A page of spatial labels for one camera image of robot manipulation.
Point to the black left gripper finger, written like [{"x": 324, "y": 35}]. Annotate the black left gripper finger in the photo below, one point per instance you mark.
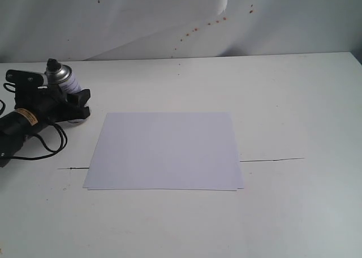
[
  {"x": 71, "y": 113},
  {"x": 72, "y": 101}
]

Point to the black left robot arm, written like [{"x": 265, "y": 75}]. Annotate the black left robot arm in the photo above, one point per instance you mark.
[{"x": 13, "y": 137}]

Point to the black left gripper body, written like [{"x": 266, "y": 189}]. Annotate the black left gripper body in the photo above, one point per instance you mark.
[{"x": 37, "y": 105}]

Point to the silver spray can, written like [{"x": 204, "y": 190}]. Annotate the silver spray can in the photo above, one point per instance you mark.
[{"x": 61, "y": 79}]

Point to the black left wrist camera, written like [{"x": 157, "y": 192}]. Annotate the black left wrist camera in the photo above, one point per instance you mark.
[{"x": 26, "y": 80}]

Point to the white backdrop paper sheet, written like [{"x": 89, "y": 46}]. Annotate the white backdrop paper sheet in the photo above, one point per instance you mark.
[{"x": 80, "y": 30}]

